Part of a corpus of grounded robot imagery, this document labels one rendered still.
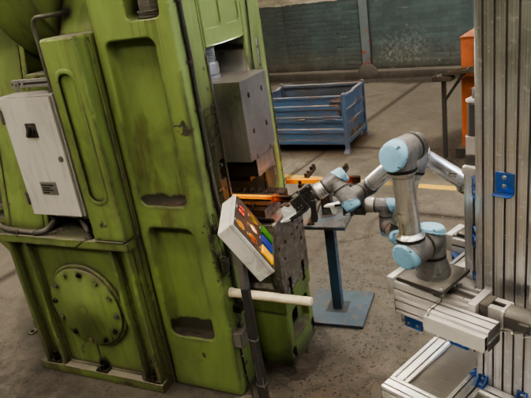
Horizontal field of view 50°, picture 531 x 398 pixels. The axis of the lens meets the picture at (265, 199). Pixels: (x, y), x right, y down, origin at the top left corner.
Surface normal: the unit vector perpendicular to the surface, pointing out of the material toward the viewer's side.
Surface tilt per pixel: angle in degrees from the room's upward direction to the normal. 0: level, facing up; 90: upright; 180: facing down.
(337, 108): 89
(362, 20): 90
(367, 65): 90
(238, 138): 90
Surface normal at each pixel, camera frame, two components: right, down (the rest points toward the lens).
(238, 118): -0.40, 0.40
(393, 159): -0.76, 0.22
